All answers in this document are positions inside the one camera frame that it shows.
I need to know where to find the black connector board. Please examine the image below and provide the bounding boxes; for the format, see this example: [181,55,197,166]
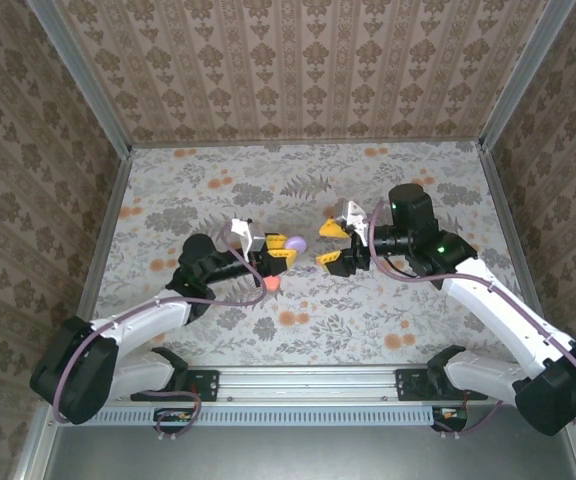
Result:
[153,407,194,434]
[431,406,469,432]

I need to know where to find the grey metal sheet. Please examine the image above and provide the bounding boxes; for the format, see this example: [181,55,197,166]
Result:
[42,424,576,480]

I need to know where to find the aluminium table back rail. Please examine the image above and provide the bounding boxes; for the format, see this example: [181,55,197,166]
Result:
[128,138,484,150]

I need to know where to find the aluminium table side rail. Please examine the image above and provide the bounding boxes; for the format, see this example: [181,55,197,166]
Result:
[476,144,544,321]
[76,152,134,321]

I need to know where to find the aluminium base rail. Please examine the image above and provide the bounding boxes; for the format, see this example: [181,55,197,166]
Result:
[102,366,489,405]

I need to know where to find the grey slotted cable duct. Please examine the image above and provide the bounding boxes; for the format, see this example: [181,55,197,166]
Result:
[87,405,442,428]

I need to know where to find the aluminium frame post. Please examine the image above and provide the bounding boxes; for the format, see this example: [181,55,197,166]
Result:
[478,0,576,151]
[25,0,133,157]

